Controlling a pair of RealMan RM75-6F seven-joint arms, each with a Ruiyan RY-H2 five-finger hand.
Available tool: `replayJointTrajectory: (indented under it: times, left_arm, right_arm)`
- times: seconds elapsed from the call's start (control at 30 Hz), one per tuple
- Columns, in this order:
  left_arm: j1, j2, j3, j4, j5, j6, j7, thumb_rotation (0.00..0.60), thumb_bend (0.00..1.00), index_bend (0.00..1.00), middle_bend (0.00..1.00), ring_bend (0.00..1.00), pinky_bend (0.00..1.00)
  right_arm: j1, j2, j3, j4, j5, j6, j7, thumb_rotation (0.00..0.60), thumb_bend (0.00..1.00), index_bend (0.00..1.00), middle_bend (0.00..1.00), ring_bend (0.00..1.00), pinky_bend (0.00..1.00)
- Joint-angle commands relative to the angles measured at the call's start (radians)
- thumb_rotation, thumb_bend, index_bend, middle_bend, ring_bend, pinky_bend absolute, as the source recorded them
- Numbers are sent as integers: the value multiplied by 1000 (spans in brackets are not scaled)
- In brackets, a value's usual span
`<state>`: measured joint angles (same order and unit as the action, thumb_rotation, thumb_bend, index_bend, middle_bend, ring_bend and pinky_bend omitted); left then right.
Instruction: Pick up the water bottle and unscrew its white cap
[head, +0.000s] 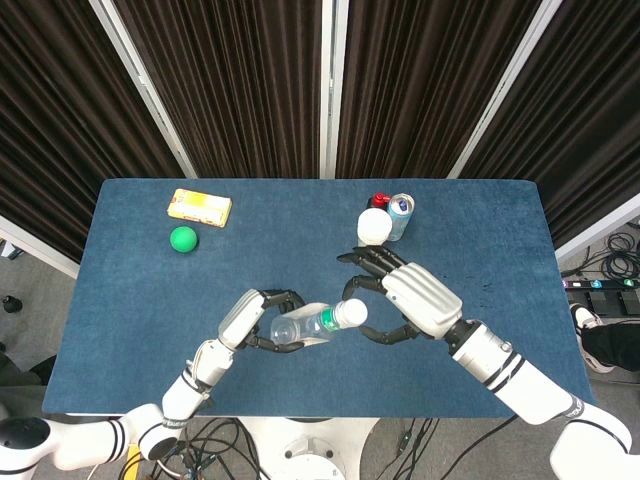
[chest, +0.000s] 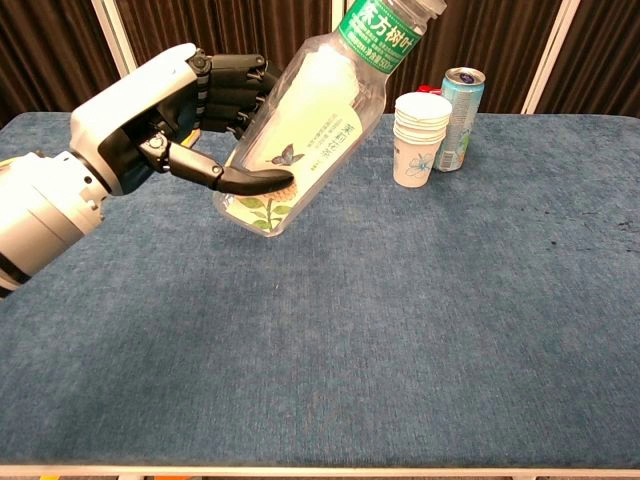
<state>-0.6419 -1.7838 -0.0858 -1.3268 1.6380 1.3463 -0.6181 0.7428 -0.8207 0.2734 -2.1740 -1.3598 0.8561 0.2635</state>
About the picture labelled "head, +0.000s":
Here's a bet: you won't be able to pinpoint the light blue beverage can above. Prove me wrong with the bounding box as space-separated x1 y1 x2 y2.
386 192 417 243

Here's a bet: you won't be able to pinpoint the black foot pedals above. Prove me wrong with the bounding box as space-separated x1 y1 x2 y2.
569 288 640 317

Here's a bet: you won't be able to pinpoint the brown curtain partition panel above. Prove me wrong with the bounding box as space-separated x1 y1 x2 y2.
332 0 546 180
0 0 198 279
447 0 640 264
89 0 336 180

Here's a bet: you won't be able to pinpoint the black cable coil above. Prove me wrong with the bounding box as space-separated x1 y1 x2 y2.
597 230 640 281

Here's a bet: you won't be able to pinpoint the black cable with green plug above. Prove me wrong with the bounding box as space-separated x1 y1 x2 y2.
384 417 444 480

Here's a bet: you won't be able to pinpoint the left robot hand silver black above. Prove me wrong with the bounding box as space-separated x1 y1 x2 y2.
218 288 307 354

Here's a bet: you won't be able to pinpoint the yellow snack package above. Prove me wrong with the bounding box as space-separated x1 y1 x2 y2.
166 188 234 229

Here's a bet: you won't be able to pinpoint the white bottle cap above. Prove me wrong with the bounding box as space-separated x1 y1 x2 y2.
333 298 370 330

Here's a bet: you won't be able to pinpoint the black floor cable tangle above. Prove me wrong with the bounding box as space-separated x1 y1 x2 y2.
122 417 266 480

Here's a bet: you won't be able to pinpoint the green ball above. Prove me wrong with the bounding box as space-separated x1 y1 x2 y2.
169 225 200 254

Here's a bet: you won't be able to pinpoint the blue table cloth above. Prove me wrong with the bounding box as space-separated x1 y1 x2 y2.
42 178 599 419

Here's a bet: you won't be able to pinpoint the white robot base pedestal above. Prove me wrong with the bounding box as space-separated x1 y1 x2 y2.
238 417 381 480

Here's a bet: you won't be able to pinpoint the white sneaker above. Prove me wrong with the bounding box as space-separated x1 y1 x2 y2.
569 305 620 375

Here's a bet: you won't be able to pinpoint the transparent plastic water bottle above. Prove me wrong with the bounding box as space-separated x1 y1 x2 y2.
269 303 351 347

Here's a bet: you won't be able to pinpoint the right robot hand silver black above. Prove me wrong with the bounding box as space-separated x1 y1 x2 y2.
337 245 464 347

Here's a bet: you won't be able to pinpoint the black trouser leg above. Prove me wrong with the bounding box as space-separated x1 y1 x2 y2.
582 319 640 372

